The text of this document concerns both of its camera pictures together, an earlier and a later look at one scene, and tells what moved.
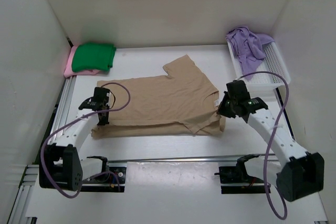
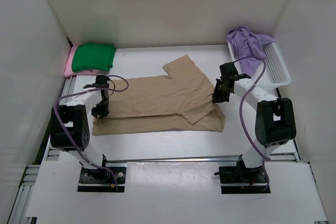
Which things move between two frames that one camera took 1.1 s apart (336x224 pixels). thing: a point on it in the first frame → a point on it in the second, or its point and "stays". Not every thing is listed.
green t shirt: (93, 56) stays
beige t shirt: (184, 102) stays
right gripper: (221, 109) → (218, 98)
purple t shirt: (248, 46) stays
